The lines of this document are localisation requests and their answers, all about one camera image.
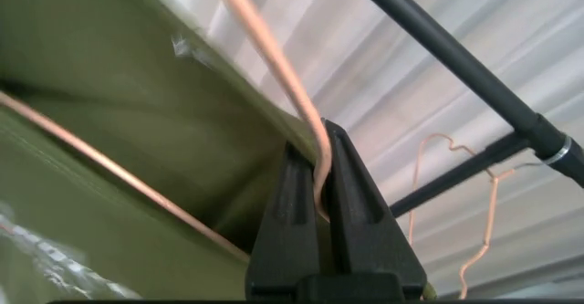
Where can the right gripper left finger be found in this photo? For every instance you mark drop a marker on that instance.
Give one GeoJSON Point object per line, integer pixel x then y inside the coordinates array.
{"type": "Point", "coordinates": [287, 249]}

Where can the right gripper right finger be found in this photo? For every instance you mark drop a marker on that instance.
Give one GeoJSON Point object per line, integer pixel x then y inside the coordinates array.
{"type": "Point", "coordinates": [369, 244]}

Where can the pink clothes hanger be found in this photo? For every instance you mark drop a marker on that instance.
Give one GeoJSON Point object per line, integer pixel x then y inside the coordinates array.
{"type": "Point", "coordinates": [490, 212]}
{"type": "Point", "coordinates": [274, 53]}

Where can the green printed shirt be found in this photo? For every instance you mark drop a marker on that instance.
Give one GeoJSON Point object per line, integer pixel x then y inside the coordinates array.
{"type": "Point", "coordinates": [114, 66]}

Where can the black clothes rack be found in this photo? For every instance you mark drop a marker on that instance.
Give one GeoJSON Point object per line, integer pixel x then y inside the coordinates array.
{"type": "Point", "coordinates": [456, 57]}

